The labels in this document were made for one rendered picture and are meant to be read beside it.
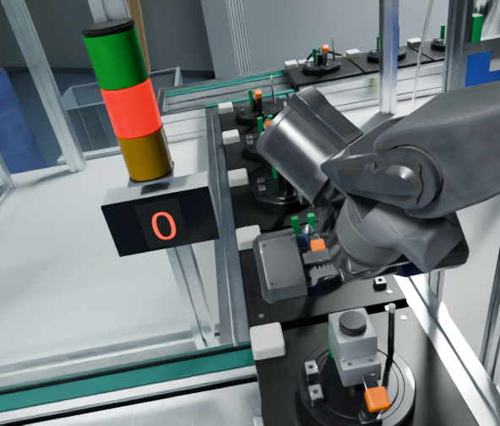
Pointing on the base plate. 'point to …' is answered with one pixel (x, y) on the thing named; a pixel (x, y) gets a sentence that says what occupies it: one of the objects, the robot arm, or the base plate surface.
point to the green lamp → (117, 59)
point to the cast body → (354, 346)
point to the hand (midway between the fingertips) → (349, 263)
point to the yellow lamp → (146, 155)
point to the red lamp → (133, 110)
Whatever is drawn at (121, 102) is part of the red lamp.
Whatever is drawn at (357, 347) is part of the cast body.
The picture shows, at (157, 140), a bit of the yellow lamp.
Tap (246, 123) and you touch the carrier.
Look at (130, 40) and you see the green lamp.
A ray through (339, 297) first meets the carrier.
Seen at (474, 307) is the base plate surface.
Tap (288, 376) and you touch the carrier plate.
